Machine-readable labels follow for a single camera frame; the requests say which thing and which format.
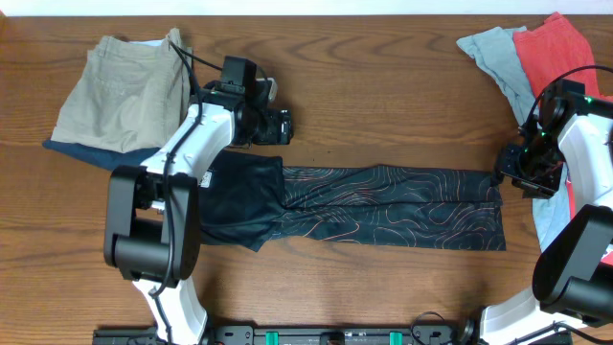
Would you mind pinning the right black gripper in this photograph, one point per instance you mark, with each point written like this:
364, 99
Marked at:
506, 164

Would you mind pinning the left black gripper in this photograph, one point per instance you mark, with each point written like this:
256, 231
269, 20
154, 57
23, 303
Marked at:
278, 131

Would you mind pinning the black cycling jersey with logos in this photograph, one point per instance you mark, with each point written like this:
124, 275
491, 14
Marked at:
249, 200

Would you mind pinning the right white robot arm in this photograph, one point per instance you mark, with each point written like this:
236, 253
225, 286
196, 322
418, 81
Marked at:
571, 287

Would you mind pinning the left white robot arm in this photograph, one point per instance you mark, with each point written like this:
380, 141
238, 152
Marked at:
152, 222

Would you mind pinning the grey t-shirt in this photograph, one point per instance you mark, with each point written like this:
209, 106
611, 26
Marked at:
494, 53

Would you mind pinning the red printed t-shirt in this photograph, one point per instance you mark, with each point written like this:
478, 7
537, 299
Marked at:
545, 53

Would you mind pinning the folded khaki shorts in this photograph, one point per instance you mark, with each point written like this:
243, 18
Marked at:
130, 96

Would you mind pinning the folded navy blue garment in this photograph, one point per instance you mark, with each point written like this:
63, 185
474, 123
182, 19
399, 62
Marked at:
101, 158

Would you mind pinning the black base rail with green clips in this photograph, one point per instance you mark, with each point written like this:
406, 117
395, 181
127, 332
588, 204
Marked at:
422, 332

